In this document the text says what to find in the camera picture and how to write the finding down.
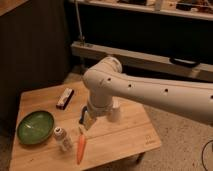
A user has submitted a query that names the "black cable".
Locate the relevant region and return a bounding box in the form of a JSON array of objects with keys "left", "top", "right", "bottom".
[{"left": 200, "top": 139, "right": 213, "bottom": 171}]

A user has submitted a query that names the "wooden shelf beam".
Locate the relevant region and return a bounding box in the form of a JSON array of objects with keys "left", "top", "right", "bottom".
[{"left": 71, "top": 41, "right": 213, "bottom": 82}]

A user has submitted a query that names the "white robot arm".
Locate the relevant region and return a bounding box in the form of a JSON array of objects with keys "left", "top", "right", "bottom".
[{"left": 83, "top": 56, "right": 213, "bottom": 125}]

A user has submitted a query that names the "black handle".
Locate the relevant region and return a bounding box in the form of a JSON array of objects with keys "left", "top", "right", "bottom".
[{"left": 169, "top": 58, "right": 200, "bottom": 68}]

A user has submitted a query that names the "green bowl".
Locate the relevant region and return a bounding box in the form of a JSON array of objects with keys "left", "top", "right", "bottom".
[{"left": 16, "top": 110, "right": 55, "bottom": 145}]

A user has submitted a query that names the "metal pole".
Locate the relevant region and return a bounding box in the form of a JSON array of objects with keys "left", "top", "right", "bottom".
[{"left": 74, "top": 0, "right": 85, "bottom": 45}]

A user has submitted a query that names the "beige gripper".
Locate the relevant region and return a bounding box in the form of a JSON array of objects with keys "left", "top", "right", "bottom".
[{"left": 79, "top": 106, "right": 97, "bottom": 130}]

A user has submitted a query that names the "orange carrot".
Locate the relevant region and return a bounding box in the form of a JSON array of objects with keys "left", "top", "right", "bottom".
[{"left": 77, "top": 129, "right": 86, "bottom": 164}]

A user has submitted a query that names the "upper shelf with clutter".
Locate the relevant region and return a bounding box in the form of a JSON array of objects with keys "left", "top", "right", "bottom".
[{"left": 68, "top": 0, "right": 213, "bottom": 21}]

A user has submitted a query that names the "small white bottle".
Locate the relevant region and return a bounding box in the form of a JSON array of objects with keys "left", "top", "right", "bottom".
[{"left": 53, "top": 127, "right": 72, "bottom": 152}]

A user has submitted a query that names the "white paper cup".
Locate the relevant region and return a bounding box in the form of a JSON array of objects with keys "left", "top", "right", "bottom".
[{"left": 107, "top": 100, "right": 121, "bottom": 122}]

